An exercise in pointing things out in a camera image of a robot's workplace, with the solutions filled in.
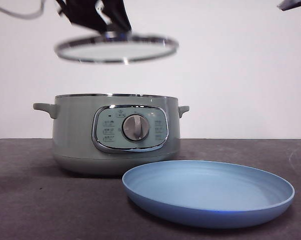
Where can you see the pale green electric steamer pot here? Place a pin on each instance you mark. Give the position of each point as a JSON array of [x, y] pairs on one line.
[[73, 130]]

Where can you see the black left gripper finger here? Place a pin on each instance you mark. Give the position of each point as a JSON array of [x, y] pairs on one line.
[[116, 15], [83, 15]]

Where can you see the blue round plate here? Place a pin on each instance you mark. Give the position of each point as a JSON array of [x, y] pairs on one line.
[[205, 190]]

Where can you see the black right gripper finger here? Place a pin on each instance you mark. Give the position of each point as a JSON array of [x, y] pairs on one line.
[[298, 3]]

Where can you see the glass lid with green knob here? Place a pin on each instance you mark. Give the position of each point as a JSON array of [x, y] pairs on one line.
[[115, 50]]

